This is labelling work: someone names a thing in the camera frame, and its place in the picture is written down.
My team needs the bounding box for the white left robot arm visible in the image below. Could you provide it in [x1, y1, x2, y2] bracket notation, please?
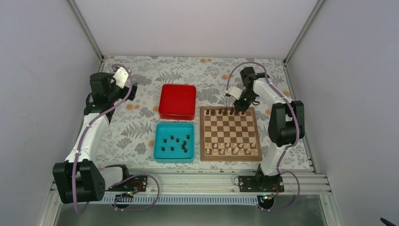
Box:
[52, 68, 137, 204]

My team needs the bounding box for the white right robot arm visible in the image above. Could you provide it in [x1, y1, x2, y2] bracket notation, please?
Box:
[233, 67, 305, 192]

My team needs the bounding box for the wooden chessboard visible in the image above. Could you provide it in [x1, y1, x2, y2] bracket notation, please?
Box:
[199, 106, 263, 162]

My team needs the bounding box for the floral patterned table mat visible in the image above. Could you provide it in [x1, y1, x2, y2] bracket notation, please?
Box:
[93, 55, 312, 170]

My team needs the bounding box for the red square tin lid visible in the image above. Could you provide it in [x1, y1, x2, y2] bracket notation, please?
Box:
[158, 84, 197, 121]

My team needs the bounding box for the blue plastic tray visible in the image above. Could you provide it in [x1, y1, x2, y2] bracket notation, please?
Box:
[153, 122, 195, 164]

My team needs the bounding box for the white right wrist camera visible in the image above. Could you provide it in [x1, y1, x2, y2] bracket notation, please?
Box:
[225, 86, 242, 99]

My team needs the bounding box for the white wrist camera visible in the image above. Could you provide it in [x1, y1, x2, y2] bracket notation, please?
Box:
[225, 86, 242, 99]
[112, 67, 130, 89]

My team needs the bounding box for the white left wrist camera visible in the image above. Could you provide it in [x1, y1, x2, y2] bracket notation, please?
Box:
[112, 67, 130, 89]

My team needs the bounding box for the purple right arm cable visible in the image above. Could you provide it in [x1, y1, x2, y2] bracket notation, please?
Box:
[225, 61, 301, 213]

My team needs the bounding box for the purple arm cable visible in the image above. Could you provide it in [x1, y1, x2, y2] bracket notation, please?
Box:
[69, 64, 160, 216]
[225, 61, 301, 213]

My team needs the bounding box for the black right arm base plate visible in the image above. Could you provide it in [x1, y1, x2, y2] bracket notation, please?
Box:
[238, 174, 285, 193]

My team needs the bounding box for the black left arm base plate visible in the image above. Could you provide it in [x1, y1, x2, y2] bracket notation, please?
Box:
[107, 176, 148, 193]

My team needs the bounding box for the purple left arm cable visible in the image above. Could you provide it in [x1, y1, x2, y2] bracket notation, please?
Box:
[69, 64, 160, 216]

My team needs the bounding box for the aluminium front rail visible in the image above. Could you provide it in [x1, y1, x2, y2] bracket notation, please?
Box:
[99, 169, 332, 205]

